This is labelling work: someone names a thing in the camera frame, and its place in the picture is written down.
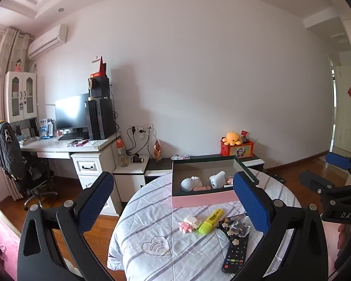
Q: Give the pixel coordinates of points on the red desk calendar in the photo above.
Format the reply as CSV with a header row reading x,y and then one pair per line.
x,y
101,67

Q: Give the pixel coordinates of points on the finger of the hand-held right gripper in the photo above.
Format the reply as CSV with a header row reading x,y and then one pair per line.
x,y
337,159
313,180

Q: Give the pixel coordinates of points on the black computer monitor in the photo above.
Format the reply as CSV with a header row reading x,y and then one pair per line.
x,y
71,111

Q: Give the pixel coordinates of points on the yellow highlighter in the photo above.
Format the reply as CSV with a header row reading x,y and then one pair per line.
x,y
210,222

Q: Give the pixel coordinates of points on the clear plastic piece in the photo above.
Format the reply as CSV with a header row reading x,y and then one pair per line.
x,y
239,228

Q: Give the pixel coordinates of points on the grey whale toy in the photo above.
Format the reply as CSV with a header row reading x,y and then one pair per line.
x,y
190,183

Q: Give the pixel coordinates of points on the white bedside cabinet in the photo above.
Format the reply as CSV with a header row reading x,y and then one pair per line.
x,y
128,171

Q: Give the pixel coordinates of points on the blue bottle pack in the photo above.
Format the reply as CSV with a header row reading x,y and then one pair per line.
x,y
46,128

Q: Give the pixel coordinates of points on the black remote control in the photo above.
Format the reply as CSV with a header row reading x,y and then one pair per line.
x,y
235,254

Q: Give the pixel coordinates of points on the pink packet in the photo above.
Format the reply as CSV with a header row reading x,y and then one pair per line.
x,y
180,157

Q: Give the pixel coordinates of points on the white round toy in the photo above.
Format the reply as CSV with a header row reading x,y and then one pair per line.
x,y
217,180

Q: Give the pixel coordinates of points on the white glass door cabinet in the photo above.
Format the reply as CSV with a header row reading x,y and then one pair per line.
x,y
20,96

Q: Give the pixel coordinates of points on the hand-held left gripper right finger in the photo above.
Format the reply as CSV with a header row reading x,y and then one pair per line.
x,y
251,202

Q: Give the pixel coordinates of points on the person's right hand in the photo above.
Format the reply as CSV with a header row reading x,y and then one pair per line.
x,y
342,237

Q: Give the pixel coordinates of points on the low black bench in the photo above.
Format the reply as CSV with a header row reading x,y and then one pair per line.
x,y
158,165

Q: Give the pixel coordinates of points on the orange cap bottle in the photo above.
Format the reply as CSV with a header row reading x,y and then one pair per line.
x,y
122,155

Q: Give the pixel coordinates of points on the black box with round dial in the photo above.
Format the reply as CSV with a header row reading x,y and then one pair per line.
x,y
101,86

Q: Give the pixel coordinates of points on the red printed box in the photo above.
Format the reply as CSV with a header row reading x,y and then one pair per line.
x,y
239,150

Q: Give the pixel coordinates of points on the pink block toy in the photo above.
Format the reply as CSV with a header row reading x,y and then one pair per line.
x,y
188,224

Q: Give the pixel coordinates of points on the red card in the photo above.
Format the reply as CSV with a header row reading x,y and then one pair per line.
x,y
244,133

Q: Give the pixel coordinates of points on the pink bedspread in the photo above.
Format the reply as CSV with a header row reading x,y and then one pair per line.
x,y
0,234

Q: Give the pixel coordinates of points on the pink doll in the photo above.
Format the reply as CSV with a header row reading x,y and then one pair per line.
x,y
17,65

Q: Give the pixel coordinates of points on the black computer tower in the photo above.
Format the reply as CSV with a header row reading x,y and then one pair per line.
x,y
101,120

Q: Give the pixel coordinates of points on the white air conditioner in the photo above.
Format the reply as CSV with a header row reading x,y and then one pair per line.
x,y
46,42

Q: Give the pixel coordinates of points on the white wall socket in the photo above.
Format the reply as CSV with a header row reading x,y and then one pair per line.
x,y
150,128
133,128
142,131

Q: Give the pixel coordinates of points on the black office chair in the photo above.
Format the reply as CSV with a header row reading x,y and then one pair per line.
x,y
38,178

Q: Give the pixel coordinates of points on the beige curtain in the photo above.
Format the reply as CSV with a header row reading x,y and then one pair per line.
x,y
5,55

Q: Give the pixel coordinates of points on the white desk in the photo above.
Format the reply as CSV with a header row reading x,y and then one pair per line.
x,y
52,147

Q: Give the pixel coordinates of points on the pink storage box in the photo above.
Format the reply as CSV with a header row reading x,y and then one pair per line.
x,y
204,200

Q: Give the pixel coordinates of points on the black flower hair card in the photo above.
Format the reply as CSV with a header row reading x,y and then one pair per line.
x,y
225,228

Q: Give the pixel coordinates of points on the stack of books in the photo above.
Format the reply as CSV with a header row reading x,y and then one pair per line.
x,y
27,137

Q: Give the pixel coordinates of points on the black cylinder gadget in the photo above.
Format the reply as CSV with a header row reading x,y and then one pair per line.
x,y
137,159

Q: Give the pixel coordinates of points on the dark jacket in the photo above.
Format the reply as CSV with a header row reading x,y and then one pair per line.
x,y
7,149

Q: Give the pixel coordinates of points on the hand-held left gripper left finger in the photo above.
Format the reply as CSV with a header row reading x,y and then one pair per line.
x,y
93,202

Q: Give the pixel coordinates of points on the orange snack bag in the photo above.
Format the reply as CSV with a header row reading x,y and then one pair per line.
x,y
158,152

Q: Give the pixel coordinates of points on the black keyboard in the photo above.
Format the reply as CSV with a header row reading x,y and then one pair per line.
x,y
73,136

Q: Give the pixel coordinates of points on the yellow octopus plush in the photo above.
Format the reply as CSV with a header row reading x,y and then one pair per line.
x,y
231,138

